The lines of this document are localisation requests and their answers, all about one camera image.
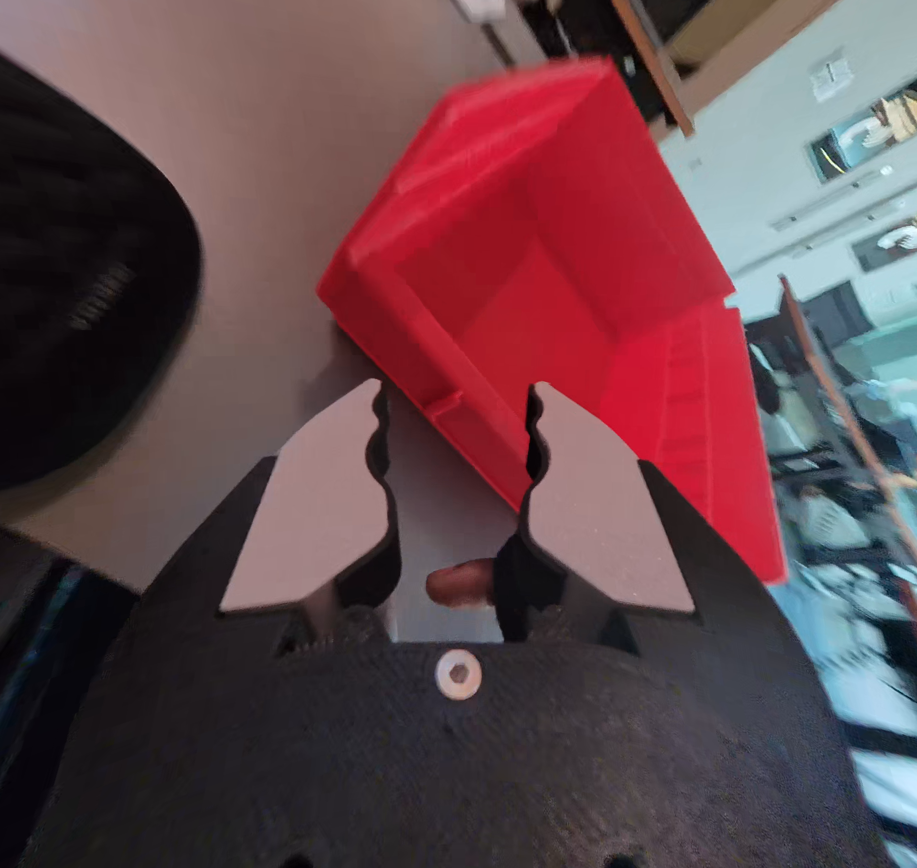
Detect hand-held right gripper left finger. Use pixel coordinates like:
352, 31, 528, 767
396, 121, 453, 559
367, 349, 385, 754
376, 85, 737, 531
218, 379, 400, 643

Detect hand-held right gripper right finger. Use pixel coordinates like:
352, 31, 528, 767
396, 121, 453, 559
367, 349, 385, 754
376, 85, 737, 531
519, 382, 697, 641

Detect red plastic bin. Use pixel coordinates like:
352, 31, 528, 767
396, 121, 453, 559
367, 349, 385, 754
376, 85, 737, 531
317, 57, 789, 586

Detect person's right hand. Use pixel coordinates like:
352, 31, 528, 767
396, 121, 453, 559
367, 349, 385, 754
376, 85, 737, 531
426, 558, 497, 608

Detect row of wooden top desks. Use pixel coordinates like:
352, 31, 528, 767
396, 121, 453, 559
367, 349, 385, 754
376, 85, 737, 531
745, 273, 917, 640

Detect black honeycomb cushion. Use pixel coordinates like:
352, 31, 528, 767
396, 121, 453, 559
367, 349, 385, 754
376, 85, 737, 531
0, 54, 203, 493

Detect wooden top desk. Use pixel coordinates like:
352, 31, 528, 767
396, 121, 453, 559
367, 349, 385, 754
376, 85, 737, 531
584, 0, 696, 139

